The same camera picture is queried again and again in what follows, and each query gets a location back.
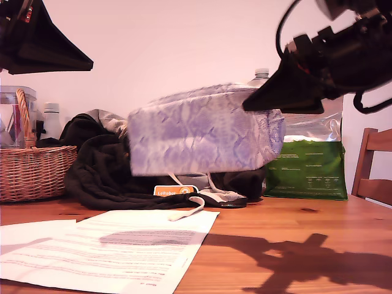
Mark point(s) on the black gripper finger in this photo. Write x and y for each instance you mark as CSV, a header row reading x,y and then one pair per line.
x,y
46,49
291,92

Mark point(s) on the purple snakeskin zip pouch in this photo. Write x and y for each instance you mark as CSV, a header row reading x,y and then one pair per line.
x,y
199,134

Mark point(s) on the silver green Canagan bag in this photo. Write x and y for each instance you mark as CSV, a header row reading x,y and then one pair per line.
x,y
306,171

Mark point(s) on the large clear water bottle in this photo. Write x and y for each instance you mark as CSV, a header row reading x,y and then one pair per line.
x,y
261,73

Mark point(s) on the clear plastic container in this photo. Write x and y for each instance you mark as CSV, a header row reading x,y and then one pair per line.
x,y
9,104

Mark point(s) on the small white bottle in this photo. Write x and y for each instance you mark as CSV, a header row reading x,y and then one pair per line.
x,y
51,122

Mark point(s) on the wooden chair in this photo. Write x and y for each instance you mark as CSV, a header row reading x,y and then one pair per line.
x,y
367,147

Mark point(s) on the black hoodie grey lining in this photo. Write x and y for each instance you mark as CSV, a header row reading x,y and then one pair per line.
x,y
101,183

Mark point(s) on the orange LeRobot sticker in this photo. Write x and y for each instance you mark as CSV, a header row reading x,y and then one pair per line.
x,y
168,191

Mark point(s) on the blank white paper sheet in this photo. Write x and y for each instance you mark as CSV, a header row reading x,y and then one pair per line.
x,y
30,229

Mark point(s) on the printed white paper sheet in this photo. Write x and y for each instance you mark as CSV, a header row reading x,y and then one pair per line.
x,y
107,245

